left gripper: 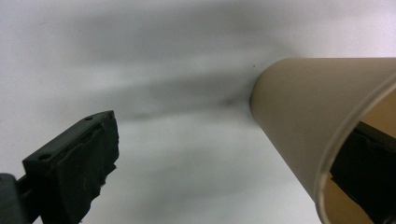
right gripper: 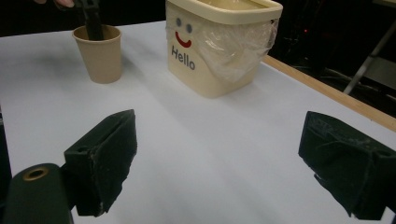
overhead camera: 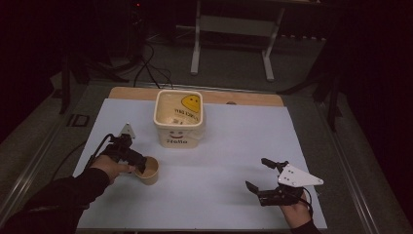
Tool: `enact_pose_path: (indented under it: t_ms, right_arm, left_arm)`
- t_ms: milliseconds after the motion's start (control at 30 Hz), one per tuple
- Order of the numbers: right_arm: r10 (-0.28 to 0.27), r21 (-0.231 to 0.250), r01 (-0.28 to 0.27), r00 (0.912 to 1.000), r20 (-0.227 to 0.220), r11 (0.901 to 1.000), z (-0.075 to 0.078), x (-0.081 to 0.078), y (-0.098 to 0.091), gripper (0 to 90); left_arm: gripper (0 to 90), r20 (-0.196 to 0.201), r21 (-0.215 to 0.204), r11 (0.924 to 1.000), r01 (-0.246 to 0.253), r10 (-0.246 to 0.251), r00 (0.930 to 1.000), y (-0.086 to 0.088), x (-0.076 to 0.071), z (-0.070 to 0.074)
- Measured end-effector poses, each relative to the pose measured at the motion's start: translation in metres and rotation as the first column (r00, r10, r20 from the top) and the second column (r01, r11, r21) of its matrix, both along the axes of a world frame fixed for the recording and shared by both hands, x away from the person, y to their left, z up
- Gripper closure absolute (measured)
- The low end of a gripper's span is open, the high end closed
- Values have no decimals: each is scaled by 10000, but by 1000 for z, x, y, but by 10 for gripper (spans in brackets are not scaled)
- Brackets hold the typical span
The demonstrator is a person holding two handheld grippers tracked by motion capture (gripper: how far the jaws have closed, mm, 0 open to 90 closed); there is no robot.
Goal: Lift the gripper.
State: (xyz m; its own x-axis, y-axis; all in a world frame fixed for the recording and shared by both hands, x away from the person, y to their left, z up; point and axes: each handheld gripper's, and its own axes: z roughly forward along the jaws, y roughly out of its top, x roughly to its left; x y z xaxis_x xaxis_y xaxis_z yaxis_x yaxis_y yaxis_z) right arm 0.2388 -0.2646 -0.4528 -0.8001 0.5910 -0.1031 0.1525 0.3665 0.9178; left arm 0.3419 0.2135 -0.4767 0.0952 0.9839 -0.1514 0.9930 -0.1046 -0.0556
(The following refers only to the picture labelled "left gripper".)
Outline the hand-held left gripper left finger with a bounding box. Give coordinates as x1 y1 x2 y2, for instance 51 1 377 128
16 109 120 224

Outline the tan paper cup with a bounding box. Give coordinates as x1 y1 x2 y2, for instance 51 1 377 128
249 57 396 224

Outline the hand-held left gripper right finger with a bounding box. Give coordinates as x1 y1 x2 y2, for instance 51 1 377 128
329 120 396 224

